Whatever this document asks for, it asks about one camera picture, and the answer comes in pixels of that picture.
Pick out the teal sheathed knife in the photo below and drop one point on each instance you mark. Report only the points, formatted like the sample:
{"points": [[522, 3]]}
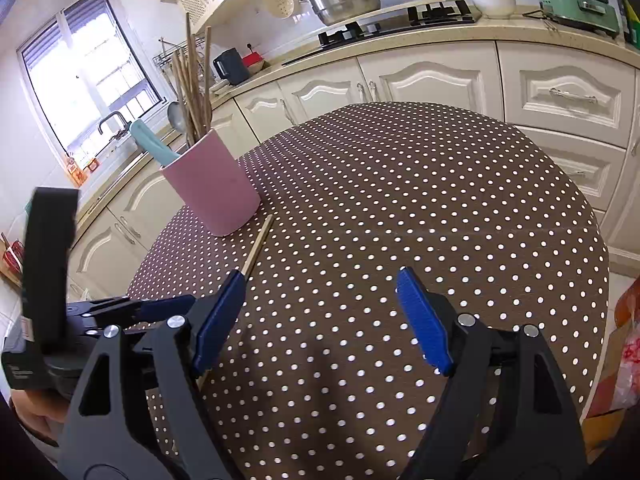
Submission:
{"points": [[148, 141]]}

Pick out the window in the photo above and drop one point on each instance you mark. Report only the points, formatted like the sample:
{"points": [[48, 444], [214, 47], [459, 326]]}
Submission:
{"points": [[81, 67]]}

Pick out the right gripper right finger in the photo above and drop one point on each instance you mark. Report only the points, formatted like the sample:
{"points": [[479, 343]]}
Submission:
{"points": [[505, 412]]}

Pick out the round wall trivet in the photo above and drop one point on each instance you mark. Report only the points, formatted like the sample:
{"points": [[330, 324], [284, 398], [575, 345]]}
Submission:
{"points": [[281, 9]]}

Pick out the orange bottle on sill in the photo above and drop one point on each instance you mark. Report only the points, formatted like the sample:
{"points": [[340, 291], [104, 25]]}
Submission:
{"points": [[76, 173]]}

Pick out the metal spoon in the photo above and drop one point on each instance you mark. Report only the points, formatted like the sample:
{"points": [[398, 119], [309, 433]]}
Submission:
{"points": [[175, 117]]}

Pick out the red container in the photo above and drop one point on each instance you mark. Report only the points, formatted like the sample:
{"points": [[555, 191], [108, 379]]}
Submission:
{"points": [[254, 62]]}

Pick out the left hand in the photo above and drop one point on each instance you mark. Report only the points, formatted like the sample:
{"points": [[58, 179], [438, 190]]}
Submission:
{"points": [[42, 412]]}

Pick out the black camera box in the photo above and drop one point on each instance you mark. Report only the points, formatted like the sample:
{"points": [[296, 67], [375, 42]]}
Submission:
{"points": [[50, 233]]}

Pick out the brown polka dot tablecloth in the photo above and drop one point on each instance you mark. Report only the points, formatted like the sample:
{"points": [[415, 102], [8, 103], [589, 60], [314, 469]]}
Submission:
{"points": [[321, 377]]}

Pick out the hanging utensil rack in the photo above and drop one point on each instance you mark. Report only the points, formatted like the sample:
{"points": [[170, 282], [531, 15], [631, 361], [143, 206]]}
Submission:
{"points": [[168, 48]]}

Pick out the kitchen faucet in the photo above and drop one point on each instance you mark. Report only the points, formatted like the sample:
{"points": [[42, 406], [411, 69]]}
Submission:
{"points": [[117, 123]]}

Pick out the black gas stove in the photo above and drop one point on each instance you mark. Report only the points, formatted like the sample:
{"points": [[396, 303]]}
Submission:
{"points": [[419, 16]]}

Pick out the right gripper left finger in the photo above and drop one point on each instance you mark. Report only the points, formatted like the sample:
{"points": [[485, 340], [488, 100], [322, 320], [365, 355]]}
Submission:
{"points": [[137, 411]]}

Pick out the wooden chopstick in cup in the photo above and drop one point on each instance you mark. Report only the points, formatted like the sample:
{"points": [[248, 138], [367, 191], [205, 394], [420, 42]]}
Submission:
{"points": [[193, 75]]}

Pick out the white bowl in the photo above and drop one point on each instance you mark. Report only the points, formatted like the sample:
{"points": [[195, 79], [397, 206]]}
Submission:
{"points": [[496, 9]]}

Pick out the pink utensil cup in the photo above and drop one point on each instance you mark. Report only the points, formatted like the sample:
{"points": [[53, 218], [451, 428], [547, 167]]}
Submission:
{"points": [[212, 184]]}

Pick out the black electric kettle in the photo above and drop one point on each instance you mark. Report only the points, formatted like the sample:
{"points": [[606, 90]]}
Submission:
{"points": [[229, 65]]}

